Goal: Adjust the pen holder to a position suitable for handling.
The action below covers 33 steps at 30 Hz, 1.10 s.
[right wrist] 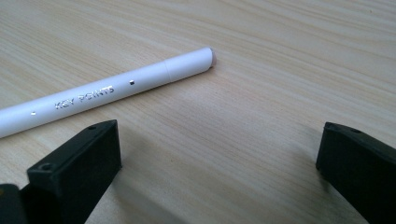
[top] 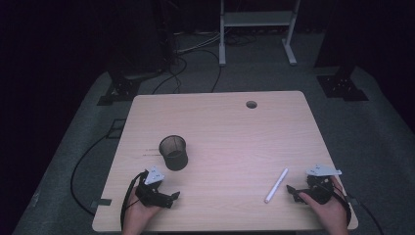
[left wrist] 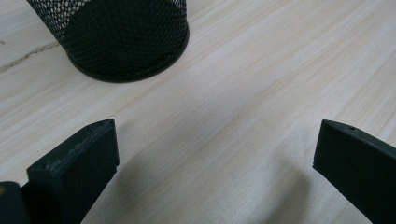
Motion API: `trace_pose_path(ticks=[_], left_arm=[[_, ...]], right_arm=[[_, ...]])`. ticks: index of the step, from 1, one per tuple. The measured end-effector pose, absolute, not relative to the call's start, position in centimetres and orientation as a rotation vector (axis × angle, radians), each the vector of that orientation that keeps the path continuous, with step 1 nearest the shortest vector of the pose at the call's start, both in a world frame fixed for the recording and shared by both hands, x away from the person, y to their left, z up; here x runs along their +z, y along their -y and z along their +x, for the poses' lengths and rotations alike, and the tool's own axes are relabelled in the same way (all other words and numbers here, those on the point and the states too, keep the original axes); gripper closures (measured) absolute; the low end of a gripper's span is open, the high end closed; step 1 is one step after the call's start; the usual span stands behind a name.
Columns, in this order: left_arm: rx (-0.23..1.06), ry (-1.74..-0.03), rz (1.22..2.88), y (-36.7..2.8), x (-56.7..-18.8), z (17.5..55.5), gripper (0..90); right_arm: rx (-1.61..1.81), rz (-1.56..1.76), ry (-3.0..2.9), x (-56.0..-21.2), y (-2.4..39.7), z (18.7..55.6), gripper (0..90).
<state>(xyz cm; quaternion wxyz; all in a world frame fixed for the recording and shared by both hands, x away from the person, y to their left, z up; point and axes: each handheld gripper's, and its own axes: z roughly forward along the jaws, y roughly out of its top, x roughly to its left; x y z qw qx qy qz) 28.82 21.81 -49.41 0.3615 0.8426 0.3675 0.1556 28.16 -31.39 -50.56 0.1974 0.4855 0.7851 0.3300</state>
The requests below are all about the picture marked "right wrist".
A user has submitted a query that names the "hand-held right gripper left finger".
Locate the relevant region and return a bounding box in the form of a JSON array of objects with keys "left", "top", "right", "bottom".
[{"left": 19, "top": 119, "right": 122, "bottom": 224}]

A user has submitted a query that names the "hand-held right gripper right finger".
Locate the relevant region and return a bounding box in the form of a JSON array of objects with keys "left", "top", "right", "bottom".
[{"left": 315, "top": 121, "right": 396, "bottom": 224}]

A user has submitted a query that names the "white pen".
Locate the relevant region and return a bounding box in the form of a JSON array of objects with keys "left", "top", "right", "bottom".
[{"left": 0, "top": 47, "right": 218, "bottom": 140}]

